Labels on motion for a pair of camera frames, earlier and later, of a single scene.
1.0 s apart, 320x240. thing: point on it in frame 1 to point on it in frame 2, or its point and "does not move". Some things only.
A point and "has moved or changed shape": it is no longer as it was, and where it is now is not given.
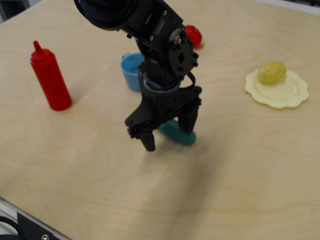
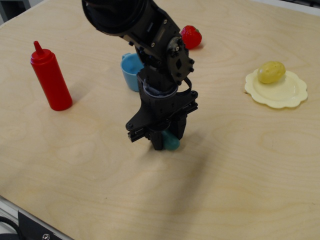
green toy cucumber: [173, 129] has moved or changed shape
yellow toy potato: [271, 72] does not move
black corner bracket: [30, 230] does not move
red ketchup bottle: [46, 66] does not move
